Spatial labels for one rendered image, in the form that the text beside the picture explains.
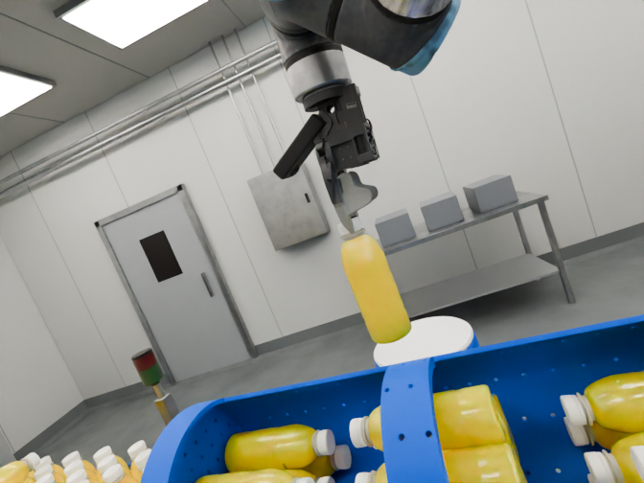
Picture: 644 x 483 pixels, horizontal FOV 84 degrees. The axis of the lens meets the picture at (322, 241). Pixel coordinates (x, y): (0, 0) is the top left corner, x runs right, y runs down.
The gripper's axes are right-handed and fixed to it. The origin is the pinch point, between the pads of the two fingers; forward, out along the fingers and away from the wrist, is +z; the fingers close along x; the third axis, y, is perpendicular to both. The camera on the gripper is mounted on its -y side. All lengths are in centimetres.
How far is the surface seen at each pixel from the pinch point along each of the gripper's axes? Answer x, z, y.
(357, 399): 1.6, 32.7, -8.7
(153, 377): 23, 33, -80
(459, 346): 30, 41, 10
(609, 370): 2.2, 32.2, 31.6
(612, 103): 354, 1, 179
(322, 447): -7.8, 34.5, -13.7
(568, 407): -7.1, 30.8, 23.5
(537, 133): 345, 7, 113
